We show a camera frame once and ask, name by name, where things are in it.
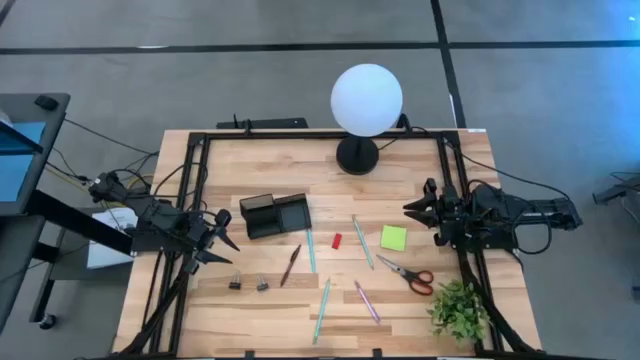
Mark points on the black binder clip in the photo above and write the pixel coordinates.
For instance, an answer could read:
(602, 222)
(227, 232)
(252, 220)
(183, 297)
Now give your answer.
(262, 286)
(234, 285)

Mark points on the green sticky note pad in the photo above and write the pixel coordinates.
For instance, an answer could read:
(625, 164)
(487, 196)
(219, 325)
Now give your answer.
(394, 238)

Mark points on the black power strip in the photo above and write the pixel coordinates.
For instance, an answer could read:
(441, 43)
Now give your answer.
(270, 123)

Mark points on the black computer mouse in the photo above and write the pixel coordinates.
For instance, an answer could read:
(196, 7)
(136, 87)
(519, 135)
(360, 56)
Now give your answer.
(46, 102)

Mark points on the white paper sheet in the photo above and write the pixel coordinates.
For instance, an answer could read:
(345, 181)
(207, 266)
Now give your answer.
(107, 255)

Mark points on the black rolling stand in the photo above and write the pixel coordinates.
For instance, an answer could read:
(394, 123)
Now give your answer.
(75, 220)

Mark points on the teal pencil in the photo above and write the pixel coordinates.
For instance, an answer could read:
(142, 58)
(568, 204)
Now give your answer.
(363, 242)
(311, 250)
(321, 311)

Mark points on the small green artificial plant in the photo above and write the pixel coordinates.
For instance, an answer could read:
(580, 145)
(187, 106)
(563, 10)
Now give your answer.
(457, 311)

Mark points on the black mesh desk organizer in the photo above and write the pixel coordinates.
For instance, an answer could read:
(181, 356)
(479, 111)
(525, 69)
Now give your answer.
(292, 215)

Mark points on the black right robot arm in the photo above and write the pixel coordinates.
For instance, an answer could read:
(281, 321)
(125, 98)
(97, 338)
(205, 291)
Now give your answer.
(545, 207)

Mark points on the brown pen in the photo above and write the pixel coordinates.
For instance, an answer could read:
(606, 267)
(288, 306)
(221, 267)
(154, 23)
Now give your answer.
(290, 265)

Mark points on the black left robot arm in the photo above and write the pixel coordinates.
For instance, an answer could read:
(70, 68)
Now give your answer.
(150, 207)

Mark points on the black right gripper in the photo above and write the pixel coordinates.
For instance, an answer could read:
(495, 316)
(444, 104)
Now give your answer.
(447, 215)

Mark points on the white globe lamp black base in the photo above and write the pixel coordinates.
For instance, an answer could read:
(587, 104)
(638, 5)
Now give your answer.
(366, 100)

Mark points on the grey side desk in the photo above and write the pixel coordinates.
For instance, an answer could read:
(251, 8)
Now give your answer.
(50, 130)

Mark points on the red eraser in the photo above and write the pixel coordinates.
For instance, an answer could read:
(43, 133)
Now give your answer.
(336, 241)

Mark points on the grey side table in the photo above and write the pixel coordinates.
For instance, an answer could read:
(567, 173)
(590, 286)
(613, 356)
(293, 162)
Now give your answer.
(17, 270)

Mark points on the purple translucent pen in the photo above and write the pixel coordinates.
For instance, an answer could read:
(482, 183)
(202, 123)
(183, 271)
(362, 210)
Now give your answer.
(367, 302)

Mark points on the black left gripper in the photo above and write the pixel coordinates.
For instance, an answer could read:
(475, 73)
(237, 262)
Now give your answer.
(202, 235)

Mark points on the black floor stand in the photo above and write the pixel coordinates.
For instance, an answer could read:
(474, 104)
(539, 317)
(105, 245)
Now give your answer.
(615, 192)

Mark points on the blue screen monitor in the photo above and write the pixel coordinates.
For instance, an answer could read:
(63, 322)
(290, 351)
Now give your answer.
(15, 175)

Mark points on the black aluminium table frame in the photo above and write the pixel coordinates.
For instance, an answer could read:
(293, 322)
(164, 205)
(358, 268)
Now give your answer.
(325, 135)

